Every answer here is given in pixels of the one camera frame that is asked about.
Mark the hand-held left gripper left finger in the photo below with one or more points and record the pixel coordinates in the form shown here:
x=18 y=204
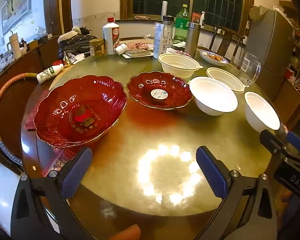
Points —
x=76 y=173

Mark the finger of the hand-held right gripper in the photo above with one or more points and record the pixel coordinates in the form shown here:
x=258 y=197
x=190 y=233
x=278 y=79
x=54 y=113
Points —
x=297 y=143
x=272 y=142

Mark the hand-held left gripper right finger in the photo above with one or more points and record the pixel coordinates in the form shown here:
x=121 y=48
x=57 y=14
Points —
x=211 y=173

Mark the small white foam bowl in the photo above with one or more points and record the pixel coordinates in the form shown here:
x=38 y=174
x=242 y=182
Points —
x=261 y=112

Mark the large white foam bowl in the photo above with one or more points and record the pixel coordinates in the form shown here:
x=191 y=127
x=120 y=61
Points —
x=212 y=95

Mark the large red glass plate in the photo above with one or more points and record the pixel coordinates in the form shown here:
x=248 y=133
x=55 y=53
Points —
x=97 y=100

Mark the small red glass plate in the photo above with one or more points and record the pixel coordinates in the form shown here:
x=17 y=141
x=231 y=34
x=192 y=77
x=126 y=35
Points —
x=145 y=92

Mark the cream ribbed plastic bowl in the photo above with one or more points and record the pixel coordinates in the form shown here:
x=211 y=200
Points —
x=177 y=66
x=226 y=78

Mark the clear glass pitcher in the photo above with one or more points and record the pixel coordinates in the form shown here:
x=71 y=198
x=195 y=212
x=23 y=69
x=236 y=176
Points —
x=248 y=67

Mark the folded round wooden table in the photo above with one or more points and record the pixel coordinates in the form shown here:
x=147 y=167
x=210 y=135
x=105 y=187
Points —
x=12 y=110

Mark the blue patterned plate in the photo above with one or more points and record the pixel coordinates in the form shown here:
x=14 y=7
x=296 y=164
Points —
x=215 y=62

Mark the grey refrigerator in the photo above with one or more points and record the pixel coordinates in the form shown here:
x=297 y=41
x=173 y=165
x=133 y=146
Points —
x=270 y=40

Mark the white milk bottle green label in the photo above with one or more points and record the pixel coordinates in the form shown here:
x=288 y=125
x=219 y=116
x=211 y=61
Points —
x=48 y=73

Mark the fried food pieces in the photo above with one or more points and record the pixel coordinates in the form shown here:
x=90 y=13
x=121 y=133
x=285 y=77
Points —
x=215 y=55

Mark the multicoloured hula hoop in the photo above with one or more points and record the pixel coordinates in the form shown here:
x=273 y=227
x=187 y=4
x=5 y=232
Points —
x=0 y=100

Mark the wooden chair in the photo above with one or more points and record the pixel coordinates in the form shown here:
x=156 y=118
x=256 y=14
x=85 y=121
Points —
x=225 y=40

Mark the gold perfume bottle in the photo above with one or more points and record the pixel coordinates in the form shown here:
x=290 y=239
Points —
x=67 y=60

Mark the wooden sideboard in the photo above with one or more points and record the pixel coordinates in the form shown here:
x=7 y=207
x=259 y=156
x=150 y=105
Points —
x=40 y=57

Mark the gold lidded jar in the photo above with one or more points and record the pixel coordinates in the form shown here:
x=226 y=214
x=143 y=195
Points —
x=97 y=47

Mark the steel thermos flask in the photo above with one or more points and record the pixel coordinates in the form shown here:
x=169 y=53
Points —
x=192 y=40

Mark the clear plastic bag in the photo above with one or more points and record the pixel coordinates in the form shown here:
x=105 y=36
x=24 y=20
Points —
x=5 y=62

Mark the small white cup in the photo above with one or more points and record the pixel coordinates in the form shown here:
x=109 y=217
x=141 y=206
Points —
x=120 y=49

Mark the black fur-lined boots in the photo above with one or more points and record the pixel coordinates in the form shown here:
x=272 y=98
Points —
x=75 y=41

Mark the white paper sheet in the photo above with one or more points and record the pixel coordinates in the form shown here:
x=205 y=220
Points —
x=178 y=45

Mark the book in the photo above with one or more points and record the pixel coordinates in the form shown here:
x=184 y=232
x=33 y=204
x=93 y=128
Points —
x=137 y=53

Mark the small wooden box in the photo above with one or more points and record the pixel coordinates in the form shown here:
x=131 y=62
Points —
x=33 y=44

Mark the small brown bottle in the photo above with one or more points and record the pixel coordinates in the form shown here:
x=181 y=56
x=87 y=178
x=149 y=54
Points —
x=23 y=45

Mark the white liquor bottle red cap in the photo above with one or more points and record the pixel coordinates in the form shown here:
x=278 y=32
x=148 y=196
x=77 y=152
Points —
x=110 y=37

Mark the pink meat pieces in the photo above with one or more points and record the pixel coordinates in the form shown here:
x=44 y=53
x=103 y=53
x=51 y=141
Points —
x=137 y=45

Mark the white and blue carton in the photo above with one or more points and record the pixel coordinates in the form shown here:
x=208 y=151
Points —
x=158 y=41

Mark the green plastic bottle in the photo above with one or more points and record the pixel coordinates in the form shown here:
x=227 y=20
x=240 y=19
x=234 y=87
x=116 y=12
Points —
x=182 y=25

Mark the clear bottle black cap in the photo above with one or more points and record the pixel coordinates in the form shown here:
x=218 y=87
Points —
x=168 y=30

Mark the white paper roll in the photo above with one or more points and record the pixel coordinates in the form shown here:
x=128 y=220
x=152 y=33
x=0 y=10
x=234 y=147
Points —
x=164 y=8

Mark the dark window wooden frame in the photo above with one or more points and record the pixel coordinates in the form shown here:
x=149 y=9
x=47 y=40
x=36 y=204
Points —
x=215 y=0

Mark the framed wall picture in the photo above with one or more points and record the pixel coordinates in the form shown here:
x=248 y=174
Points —
x=15 y=7

